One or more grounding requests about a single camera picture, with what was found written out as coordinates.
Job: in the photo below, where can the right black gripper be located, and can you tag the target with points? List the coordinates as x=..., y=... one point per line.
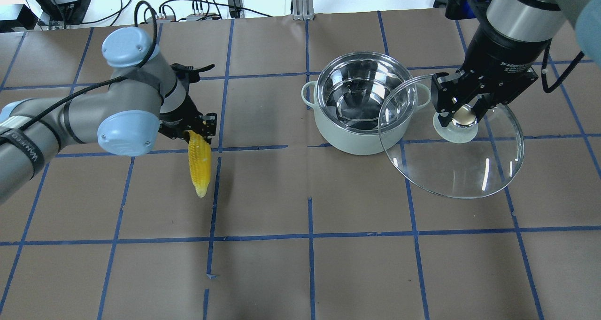
x=502, y=55

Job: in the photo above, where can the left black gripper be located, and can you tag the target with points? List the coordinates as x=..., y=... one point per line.
x=186, y=110

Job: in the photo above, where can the yellow corn cob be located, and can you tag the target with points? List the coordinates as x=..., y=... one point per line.
x=199, y=159

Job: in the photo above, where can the glass pot lid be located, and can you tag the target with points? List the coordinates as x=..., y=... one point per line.
x=466, y=159

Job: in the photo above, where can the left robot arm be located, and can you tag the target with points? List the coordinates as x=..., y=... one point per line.
x=144, y=98

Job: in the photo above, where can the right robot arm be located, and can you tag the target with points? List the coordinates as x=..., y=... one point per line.
x=540, y=20

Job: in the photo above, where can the pale green cooking pot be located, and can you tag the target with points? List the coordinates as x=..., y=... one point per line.
x=359, y=105

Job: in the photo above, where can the brown paper table mat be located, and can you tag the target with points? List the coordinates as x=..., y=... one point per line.
x=293, y=229

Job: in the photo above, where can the black monitor stand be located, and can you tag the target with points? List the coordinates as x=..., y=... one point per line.
x=21, y=15

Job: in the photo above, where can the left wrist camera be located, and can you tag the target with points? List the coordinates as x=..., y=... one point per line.
x=189, y=74

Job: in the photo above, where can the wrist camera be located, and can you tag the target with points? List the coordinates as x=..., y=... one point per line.
x=467, y=9
x=189, y=74

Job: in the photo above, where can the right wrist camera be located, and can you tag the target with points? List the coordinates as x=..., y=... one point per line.
x=467, y=9

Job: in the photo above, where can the aluminium frame post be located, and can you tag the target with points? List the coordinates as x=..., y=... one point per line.
x=302, y=10

